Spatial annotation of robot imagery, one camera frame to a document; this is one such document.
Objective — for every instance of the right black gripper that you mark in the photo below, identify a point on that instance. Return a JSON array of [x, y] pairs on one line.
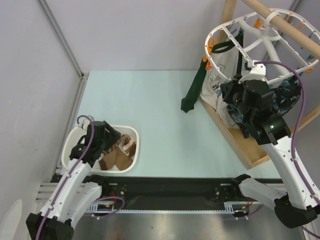
[[230, 93]]

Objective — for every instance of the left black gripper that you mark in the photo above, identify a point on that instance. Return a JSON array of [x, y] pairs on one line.
[[113, 135]]

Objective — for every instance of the brown socks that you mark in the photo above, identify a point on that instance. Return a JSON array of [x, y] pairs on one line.
[[121, 156]]

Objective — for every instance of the white round clip hanger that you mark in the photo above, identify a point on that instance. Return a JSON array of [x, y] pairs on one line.
[[265, 35]]

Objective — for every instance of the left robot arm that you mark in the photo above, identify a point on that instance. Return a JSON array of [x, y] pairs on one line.
[[76, 191]]

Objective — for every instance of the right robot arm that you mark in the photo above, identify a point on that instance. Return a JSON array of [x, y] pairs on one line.
[[299, 204]]

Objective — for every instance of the orange clothespin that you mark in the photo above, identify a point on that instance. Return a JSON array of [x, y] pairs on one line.
[[207, 65]]

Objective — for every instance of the white perforated laundry basket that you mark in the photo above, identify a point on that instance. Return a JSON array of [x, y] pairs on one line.
[[77, 132]]

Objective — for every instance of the dark green sleeve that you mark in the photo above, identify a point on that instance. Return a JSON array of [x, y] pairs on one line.
[[189, 101]]

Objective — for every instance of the aluminium corner profile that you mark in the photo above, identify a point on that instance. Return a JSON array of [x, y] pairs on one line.
[[55, 27]]

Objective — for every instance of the dark patterned garment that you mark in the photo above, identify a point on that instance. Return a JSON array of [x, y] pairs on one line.
[[285, 95]]

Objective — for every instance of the wooden rod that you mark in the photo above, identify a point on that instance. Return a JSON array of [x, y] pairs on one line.
[[284, 27]]

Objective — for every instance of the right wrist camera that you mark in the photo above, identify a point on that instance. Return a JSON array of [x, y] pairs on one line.
[[257, 71]]

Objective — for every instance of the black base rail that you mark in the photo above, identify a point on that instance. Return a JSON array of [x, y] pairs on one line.
[[170, 194]]

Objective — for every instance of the wooden rack frame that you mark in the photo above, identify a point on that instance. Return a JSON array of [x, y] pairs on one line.
[[247, 150]]

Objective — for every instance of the white cable duct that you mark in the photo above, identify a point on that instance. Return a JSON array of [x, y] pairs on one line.
[[227, 209]]

